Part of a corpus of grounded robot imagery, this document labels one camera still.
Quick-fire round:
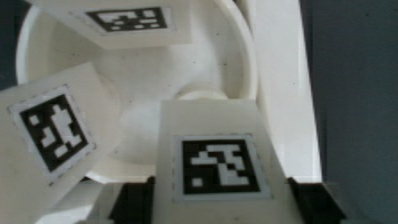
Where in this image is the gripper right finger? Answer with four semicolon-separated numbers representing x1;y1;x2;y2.
287;177;349;224

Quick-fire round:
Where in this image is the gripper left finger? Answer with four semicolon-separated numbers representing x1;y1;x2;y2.
88;175;159;224

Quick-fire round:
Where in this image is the white round stool seat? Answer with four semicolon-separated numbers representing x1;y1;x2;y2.
17;0;258;183

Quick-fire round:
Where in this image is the white U-shaped fence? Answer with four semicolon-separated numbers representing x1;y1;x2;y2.
237;0;324;183

